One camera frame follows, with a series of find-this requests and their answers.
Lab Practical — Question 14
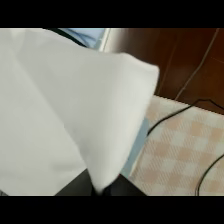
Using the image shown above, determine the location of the black cable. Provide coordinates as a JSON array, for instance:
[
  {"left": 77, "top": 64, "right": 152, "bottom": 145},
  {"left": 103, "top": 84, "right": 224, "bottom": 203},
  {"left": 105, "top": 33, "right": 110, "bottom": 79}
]
[
  {"left": 196, "top": 153, "right": 224, "bottom": 197},
  {"left": 146, "top": 98, "right": 224, "bottom": 136}
]

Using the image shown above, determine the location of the white shirt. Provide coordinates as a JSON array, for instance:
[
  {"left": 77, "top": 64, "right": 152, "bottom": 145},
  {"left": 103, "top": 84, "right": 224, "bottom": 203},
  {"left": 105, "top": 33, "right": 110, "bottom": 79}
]
[{"left": 0, "top": 28, "right": 160, "bottom": 197}]

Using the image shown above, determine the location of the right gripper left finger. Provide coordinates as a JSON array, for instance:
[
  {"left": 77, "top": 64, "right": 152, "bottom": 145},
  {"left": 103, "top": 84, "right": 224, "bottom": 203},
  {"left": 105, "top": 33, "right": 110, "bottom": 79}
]
[{"left": 54, "top": 168, "right": 98, "bottom": 197}]

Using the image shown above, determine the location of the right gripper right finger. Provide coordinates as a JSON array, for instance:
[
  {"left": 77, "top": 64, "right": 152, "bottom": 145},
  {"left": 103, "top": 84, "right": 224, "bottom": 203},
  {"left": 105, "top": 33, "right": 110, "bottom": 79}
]
[{"left": 102, "top": 175, "right": 147, "bottom": 197}]

